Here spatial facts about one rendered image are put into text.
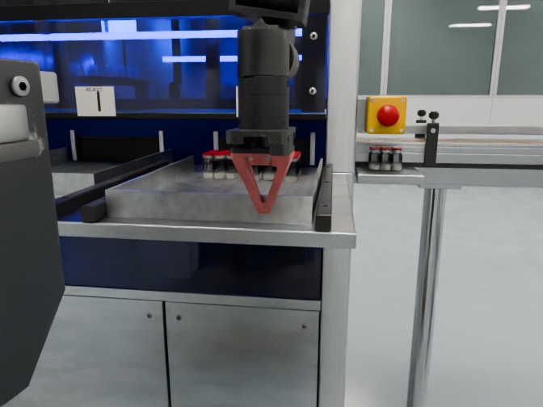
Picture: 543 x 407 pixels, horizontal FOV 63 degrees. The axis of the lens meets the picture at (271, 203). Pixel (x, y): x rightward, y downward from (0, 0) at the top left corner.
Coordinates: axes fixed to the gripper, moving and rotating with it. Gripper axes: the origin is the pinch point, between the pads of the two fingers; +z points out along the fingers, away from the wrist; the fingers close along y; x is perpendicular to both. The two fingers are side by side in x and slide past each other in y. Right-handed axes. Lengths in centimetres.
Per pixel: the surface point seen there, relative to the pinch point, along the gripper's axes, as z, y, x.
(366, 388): 89, 96, -22
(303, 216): 1.1, 0.7, -4.7
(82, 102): -12, 38, 44
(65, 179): -0.4, 12.0, 32.8
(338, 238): 3.0, -1.6, -8.8
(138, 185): -0.3, 9.5, 19.9
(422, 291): 32, 54, -30
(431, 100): -17, 499, -116
